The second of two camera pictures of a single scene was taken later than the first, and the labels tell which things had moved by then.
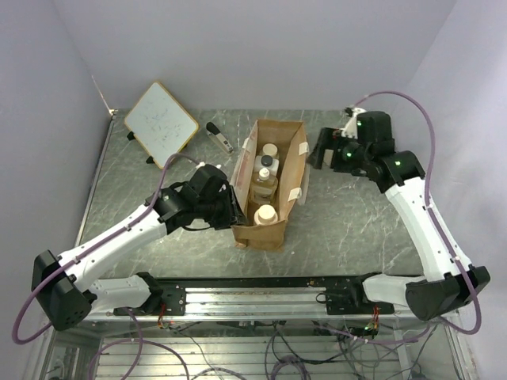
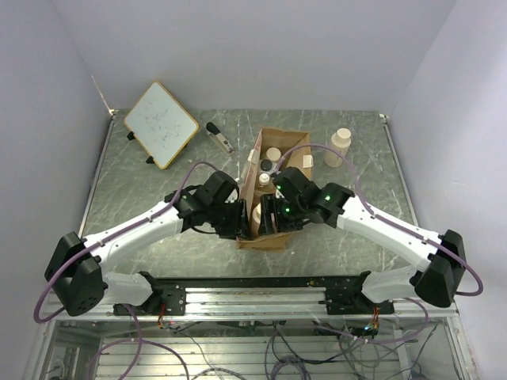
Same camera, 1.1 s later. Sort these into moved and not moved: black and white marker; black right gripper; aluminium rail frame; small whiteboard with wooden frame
Moved: black right gripper
Not moved: black and white marker; small whiteboard with wooden frame; aluminium rail frame
